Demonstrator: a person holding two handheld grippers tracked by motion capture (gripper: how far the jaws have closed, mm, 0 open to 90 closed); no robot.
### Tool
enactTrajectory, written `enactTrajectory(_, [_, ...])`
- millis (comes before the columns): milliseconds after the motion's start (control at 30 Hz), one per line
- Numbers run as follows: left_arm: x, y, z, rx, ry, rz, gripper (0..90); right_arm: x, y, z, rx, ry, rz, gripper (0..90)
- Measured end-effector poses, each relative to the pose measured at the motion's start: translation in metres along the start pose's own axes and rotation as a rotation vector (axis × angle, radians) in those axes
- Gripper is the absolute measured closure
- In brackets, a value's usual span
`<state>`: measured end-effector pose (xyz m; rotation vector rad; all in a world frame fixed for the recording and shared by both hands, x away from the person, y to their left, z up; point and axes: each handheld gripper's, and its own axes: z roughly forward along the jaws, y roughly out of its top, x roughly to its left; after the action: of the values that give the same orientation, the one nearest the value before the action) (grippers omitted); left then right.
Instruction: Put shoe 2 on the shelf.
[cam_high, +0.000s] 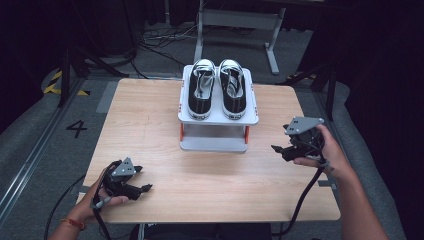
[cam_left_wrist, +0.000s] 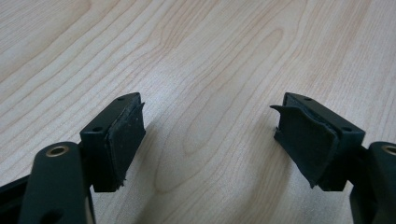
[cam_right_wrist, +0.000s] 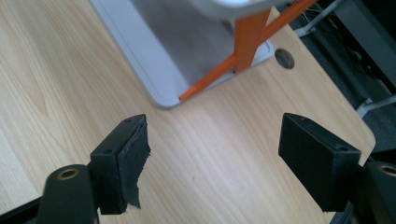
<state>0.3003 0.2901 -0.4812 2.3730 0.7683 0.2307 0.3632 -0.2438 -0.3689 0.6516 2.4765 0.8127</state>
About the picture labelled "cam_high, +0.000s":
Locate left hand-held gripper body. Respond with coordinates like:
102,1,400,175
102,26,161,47
99,157,144,198

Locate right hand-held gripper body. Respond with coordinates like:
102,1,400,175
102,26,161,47
283,116,326,160

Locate white two-tier shoe rack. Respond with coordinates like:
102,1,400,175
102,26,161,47
177,64,260,154

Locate black canvas sneaker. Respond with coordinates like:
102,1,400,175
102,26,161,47
187,58,217,121
218,59,248,120

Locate person's right hand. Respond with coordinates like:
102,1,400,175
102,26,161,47
293,123,356,181

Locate person's left hand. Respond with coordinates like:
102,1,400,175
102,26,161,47
68,166,130,223

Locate black metal stand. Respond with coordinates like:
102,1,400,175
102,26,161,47
276,63,338,122
57,46,130,108

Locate person's dark clothing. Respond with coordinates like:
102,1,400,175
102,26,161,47
129,222,273,240

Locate yellow and black floor tape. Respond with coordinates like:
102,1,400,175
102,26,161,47
43,69,91,97

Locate metal floor rail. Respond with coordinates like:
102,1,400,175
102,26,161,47
0,79,86,214
311,91,384,240

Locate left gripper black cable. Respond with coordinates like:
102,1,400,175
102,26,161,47
91,196,113,240

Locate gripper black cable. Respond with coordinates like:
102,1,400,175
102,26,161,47
271,165,327,238
91,196,113,240

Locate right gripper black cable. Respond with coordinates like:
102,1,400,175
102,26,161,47
271,165,327,238

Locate red bracelet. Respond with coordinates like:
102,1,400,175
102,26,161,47
60,217,87,232

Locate black floor cable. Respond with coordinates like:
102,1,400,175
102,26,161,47
42,173,87,240

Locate grey metal desk frame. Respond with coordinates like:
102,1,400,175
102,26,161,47
193,0,288,76

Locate bundle of floor cables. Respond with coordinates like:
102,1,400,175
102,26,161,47
128,19,201,79

